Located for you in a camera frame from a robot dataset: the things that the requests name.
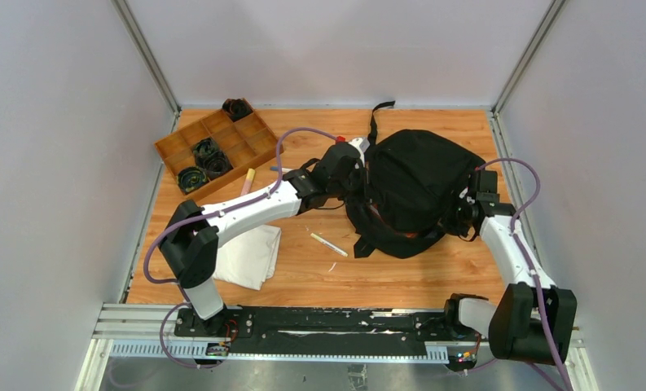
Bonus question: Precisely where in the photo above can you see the orange book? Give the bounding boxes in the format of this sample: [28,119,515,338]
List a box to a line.
[368,204,433,239]

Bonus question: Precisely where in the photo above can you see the black backpack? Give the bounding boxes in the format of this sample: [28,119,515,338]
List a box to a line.
[345,118,485,259]

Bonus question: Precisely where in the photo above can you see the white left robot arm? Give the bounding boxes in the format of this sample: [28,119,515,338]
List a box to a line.
[158,138,370,336]

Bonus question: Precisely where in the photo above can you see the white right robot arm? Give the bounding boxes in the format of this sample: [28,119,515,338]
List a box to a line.
[442,169,578,365]

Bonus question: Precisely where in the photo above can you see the blue white marker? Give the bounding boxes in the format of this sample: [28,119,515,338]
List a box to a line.
[269,166,292,174]

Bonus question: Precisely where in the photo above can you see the yellow white pen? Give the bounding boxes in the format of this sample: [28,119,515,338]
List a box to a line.
[310,232,349,257]

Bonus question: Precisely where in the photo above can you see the pink yellow highlighter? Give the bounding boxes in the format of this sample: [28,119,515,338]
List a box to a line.
[240,168,256,196]

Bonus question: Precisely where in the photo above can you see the wooden compartment tray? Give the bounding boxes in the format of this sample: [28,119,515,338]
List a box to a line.
[154,109,278,201]

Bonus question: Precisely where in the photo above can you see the rolled dark belt top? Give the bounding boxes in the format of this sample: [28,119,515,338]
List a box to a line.
[222,99,253,122]

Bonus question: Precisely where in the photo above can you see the rolled dark belt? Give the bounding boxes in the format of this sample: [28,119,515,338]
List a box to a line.
[177,166,209,195]
[205,154,232,180]
[192,138,222,165]
[222,99,253,122]

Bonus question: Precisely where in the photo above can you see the rolled dark belt centre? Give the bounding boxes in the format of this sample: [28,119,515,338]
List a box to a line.
[205,154,232,180]

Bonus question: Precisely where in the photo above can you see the white folded cloth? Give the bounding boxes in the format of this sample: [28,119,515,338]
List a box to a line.
[213,225,282,291]

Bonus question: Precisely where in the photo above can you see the rolled dark belt middle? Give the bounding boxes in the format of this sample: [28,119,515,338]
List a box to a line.
[192,138,222,165]

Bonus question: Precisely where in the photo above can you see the rolled dark belt front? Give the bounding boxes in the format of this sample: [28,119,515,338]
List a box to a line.
[177,166,209,195]

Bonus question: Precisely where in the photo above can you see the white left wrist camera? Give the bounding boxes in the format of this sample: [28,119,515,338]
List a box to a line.
[336,136,370,165]

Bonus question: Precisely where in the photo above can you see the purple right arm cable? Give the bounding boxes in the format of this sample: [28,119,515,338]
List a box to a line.
[465,157,574,391]

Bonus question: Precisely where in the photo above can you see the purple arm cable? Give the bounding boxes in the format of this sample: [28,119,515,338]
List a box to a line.
[465,157,574,391]
[142,127,345,371]

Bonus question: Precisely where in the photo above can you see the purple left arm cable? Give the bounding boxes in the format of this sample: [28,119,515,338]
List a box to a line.
[142,127,345,371]

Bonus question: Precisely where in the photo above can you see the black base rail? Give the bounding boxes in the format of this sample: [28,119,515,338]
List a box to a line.
[173,306,487,358]

